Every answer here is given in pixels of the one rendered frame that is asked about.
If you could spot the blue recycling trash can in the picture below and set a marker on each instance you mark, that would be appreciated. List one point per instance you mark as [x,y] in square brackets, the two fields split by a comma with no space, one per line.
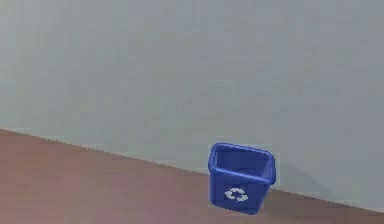
[240,191]

